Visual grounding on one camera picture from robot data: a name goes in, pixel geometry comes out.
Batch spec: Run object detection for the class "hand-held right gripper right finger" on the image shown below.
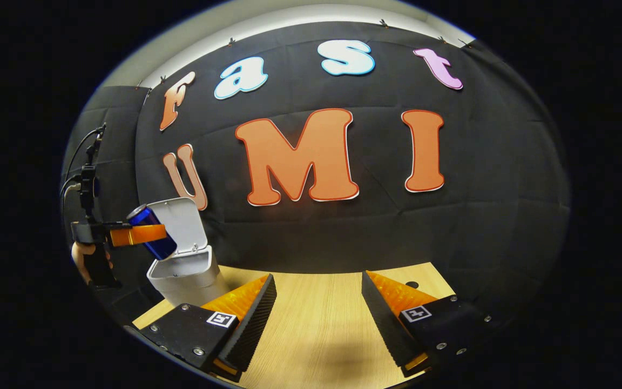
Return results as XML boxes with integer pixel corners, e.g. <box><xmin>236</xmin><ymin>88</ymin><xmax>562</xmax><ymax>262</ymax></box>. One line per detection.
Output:
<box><xmin>361</xmin><ymin>271</ymin><xmax>511</xmax><ymax>379</ymax></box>

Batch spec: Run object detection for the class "black cable white plug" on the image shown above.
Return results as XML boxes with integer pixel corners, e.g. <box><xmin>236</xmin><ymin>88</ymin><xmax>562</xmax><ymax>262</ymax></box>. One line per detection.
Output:
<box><xmin>60</xmin><ymin>183</ymin><xmax>82</xmax><ymax>211</ymax></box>

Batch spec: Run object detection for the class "wooden desktop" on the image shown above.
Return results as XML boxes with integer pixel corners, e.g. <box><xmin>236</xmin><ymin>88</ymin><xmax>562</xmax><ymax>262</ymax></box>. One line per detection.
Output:
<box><xmin>133</xmin><ymin>262</ymin><xmax>441</xmax><ymax>389</ymax></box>

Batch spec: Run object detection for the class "black backdrop cloth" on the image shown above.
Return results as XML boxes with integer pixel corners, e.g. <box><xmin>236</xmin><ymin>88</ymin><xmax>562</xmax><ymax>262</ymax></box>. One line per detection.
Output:
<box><xmin>62</xmin><ymin>21</ymin><xmax>571</xmax><ymax>319</ymax></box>

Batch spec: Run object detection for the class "white desktop garbage bin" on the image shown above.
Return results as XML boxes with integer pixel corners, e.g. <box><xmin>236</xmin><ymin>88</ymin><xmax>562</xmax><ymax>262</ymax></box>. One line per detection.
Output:
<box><xmin>146</xmin><ymin>197</ymin><xmax>228</xmax><ymax>307</ymax></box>

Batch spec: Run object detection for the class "thin black cable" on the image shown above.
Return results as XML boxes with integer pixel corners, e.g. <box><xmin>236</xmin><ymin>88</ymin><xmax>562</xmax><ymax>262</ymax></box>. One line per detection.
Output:
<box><xmin>63</xmin><ymin>125</ymin><xmax>105</xmax><ymax>187</ymax></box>

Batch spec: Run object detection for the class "blue pop can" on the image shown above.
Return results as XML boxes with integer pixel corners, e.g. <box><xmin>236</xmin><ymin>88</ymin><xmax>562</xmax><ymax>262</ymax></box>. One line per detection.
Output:
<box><xmin>126</xmin><ymin>204</ymin><xmax>178</xmax><ymax>261</ymax></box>

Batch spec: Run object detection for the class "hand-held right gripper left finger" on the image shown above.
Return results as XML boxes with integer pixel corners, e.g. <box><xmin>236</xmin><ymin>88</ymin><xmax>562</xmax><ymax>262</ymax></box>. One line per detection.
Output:
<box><xmin>138</xmin><ymin>274</ymin><xmax>278</xmax><ymax>383</ymax></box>

